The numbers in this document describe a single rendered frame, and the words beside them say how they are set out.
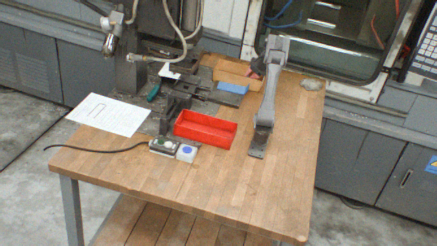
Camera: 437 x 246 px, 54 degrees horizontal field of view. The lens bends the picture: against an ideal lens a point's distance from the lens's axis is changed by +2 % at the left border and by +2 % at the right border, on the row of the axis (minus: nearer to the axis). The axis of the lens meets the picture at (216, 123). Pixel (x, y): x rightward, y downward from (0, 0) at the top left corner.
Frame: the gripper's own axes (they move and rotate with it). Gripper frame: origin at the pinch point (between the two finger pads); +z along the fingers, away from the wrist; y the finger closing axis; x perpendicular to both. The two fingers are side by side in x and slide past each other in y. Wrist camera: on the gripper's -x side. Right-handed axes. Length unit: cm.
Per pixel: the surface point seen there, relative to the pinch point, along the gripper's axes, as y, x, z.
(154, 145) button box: 20, 67, 14
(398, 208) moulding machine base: -133, -24, 11
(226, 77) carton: 8.2, 6.1, 4.7
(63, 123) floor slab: 60, -29, 148
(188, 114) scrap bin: 14.6, 43.1, 9.4
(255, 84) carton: -4.6, 6.1, -3.5
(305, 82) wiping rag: -26.2, -11.6, -14.5
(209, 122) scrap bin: 5.9, 43.1, 5.5
